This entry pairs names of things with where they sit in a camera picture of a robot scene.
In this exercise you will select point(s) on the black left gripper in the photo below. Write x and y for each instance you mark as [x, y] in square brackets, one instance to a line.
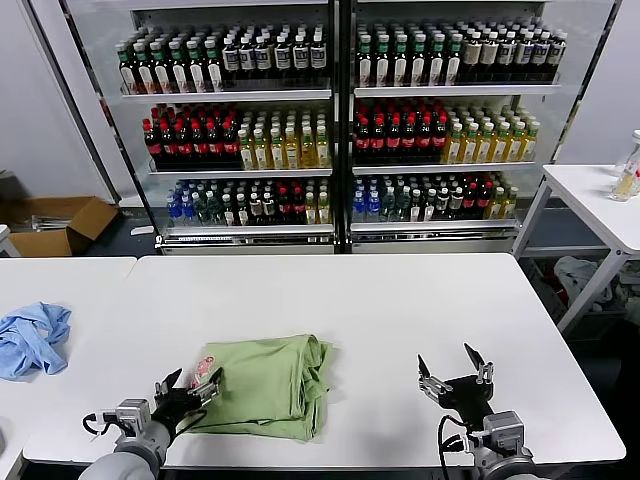
[175, 407]

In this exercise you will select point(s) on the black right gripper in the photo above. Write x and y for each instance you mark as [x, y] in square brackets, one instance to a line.
[467, 395]

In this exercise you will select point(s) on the light green t-shirt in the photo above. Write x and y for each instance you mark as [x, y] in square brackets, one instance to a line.
[270, 390]

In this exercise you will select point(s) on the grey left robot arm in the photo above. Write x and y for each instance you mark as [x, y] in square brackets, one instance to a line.
[140, 450]

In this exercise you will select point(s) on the dark plastic laundry crate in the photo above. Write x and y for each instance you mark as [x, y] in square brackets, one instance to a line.
[542, 292]

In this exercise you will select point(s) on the glass door beverage cooler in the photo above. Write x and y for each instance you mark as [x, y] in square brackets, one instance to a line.
[250, 246]
[430, 242]

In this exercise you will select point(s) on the white metal cooler shelf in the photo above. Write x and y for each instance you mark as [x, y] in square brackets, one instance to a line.
[450, 91]
[240, 172]
[440, 168]
[430, 225]
[250, 229]
[225, 95]

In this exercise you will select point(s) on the crumpled white garment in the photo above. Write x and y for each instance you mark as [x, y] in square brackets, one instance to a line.
[580, 275]

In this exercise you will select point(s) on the small white paper slip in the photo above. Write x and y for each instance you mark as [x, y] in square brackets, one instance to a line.
[141, 230]

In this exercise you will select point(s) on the crumpled light blue garment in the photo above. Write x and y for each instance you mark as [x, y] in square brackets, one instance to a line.
[30, 340]

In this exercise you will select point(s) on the dark bottle beige label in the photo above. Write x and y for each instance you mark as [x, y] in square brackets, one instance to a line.
[268, 210]
[441, 205]
[255, 210]
[471, 56]
[455, 205]
[489, 56]

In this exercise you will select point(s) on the green cap brown tea bottle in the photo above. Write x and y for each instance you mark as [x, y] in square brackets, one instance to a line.
[197, 70]
[179, 71]
[400, 62]
[127, 72]
[144, 72]
[453, 60]
[418, 62]
[415, 207]
[428, 206]
[161, 72]
[228, 212]
[365, 62]
[242, 212]
[436, 61]
[382, 62]
[214, 70]

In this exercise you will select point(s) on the blue label water bottle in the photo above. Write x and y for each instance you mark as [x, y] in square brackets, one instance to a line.
[372, 207]
[174, 212]
[359, 207]
[187, 212]

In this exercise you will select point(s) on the clear green water bottle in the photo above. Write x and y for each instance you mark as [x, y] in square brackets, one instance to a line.
[387, 206]
[214, 211]
[200, 211]
[401, 206]

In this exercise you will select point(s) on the red cap cola bottle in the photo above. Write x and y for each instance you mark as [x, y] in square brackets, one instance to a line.
[469, 202]
[152, 142]
[378, 137]
[214, 141]
[230, 141]
[424, 136]
[439, 135]
[393, 137]
[362, 137]
[409, 137]
[283, 207]
[297, 207]
[167, 142]
[182, 142]
[482, 202]
[198, 141]

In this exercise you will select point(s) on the yellow green tea bottle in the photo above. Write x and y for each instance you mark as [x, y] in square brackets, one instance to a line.
[261, 151]
[310, 210]
[485, 145]
[245, 152]
[323, 149]
[530, 142]
[509, 203]
[514, 143]
[455, 146]
[292, 150]
[496, 204]
[470, 146]
[499, 144]
[308, 150]
[323, 210]
[276, 151]

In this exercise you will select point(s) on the open brown cardboard box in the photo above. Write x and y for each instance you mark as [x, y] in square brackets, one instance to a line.
[75, 235]

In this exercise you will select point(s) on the crumpled grey green garment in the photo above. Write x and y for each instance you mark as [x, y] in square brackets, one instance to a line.
[627, 290]

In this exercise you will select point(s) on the bundle of metal rods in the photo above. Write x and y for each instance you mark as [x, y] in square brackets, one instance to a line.
[47, 222]

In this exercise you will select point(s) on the white side table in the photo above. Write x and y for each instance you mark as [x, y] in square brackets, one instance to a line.
[575, 185]

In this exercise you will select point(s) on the white stool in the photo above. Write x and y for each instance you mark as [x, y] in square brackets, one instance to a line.
[7, 242]

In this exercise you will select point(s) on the clear glass bottle white cap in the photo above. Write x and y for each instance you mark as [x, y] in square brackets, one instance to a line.
[625, 185]

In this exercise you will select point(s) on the dark grey box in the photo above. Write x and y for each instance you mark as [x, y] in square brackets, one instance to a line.
[7, 185]

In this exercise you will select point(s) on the white cap dark drink bottle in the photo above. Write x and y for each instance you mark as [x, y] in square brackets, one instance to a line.
[231, 60]
[247, 60]
[318, 56]
[506, 55]
[283, 58]
[524, 55]
[264, 59]
[540, 55]
[557, 54]
[301, 57]

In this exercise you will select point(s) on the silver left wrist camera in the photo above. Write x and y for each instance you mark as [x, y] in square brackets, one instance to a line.
[132, 415]

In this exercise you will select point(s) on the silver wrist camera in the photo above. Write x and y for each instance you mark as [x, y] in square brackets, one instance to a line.
[132, 415]
[502, 427]

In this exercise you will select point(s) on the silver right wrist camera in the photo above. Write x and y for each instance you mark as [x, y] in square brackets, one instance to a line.
[502, 427]

